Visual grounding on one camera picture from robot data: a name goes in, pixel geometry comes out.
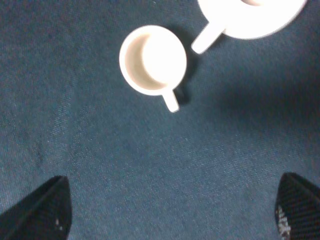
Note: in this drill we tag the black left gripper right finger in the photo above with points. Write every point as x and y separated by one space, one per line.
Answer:
297 208

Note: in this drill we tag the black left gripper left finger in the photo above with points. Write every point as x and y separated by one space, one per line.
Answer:
44 214

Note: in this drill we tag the cream ceramic cup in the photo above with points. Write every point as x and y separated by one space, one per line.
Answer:
153 61

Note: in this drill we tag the black tablecloth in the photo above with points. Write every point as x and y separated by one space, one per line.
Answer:
249 112

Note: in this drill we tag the cream ceramic teapot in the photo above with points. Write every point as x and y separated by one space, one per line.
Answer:
244 19

